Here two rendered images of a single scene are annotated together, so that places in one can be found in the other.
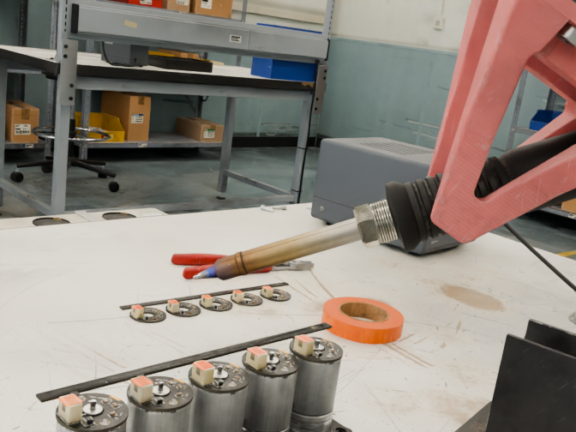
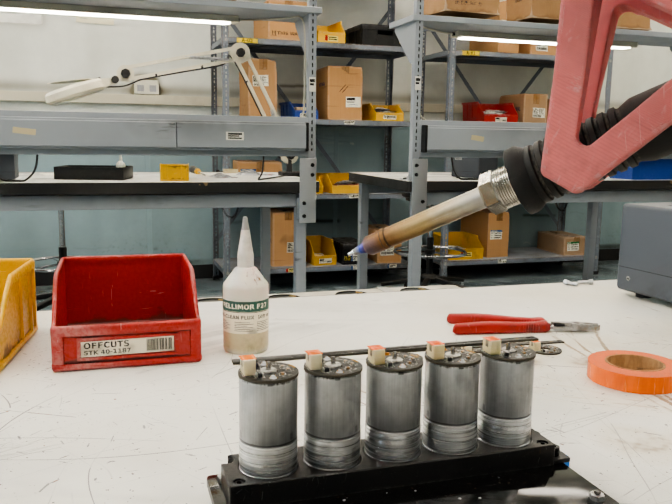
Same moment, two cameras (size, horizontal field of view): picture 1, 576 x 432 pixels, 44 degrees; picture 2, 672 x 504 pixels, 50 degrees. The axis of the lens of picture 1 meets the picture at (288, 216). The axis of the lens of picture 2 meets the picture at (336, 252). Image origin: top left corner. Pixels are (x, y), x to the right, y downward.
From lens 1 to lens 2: 0.10 m
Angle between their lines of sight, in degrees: 27
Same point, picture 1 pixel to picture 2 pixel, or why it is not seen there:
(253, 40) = not seen: hidden behind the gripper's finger
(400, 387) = (655, 431)
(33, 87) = (397, 212)
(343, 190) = (649, 256)
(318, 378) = (505, 378)
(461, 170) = (558, 116)
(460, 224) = (568, 172)
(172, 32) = (520, 141)
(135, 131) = (495, 247)
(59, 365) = not seen: hidden behind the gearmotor
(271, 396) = (448, 386)
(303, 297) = (575, 353)
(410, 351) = not seen: outside the picture
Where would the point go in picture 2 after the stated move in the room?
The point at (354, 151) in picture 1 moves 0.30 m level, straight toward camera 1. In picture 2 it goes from (658, 212) to (589, 250)
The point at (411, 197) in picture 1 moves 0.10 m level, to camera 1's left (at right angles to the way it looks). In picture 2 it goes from (524, 155) to (272, 149)
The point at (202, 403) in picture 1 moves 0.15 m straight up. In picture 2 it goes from (374, 382) to (383, 16)
